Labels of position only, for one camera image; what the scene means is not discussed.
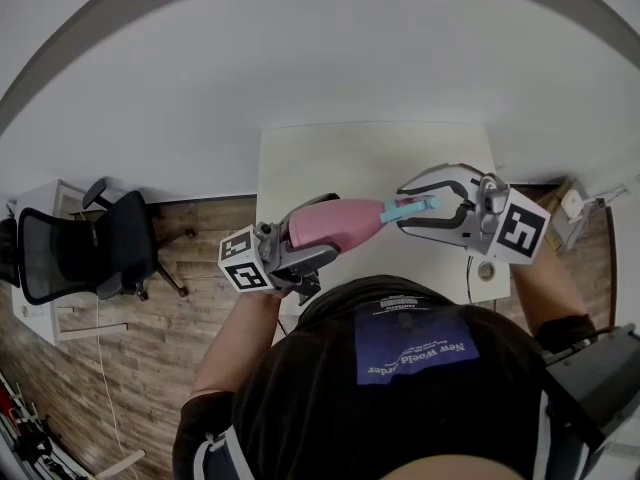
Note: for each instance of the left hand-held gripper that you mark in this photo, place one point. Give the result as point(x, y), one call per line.
point(245, 263)

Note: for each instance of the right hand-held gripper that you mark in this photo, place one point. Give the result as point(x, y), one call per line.
point(520, 228)

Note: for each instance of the pink spray bottle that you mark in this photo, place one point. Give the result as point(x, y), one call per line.
point(340, 220)

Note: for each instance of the person's left forearm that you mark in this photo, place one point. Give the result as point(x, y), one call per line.
point(232, 343)

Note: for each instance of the person's right forearm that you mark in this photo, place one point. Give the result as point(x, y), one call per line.
point(547, 298)

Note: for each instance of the white table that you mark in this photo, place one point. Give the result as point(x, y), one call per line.
point(350, 168)

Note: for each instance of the grey device box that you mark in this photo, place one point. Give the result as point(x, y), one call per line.
point(567, 230)

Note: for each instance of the small white device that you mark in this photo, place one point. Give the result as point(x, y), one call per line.
point(573, 204)

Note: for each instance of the person's black t-shirt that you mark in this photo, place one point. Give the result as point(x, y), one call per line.
point(310, 418)

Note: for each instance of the black office chair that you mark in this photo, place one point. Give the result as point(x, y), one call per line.
point(85, 243)

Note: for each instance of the black worn equipment box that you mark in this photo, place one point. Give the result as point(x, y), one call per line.
point(595, 383)

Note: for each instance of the white desk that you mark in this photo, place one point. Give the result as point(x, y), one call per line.
point(35, 313)

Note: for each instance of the cluttered equipment rack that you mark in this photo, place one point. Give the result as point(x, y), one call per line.
point(30, 438)

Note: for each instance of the white wall socket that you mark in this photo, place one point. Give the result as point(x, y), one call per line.
point(612, 194)

